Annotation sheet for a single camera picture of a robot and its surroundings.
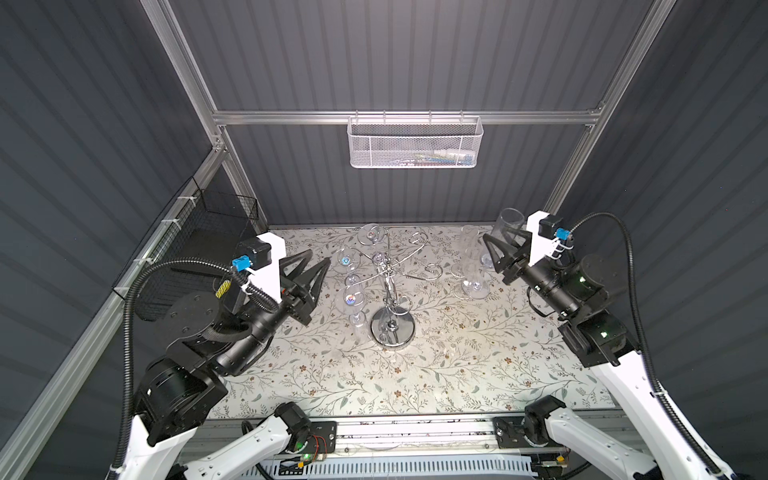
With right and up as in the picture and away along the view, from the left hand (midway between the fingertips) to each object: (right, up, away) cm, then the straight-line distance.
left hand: (321, 256), depth 48 cm
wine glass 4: (+6, +5, +25) cm, 27 cm away
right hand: (+33, +4, +10) cm, 35 cm away
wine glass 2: (+4, -10, +15) cm, 18 cm away
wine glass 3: (+1, -1, +21) cm, 21 cm away
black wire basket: (-41, +8, +35) cm, 55 cm away
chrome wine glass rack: (+12, -22, +47) cm, 53 cm away
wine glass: (+32, -7, +23) cm, 40 cm away
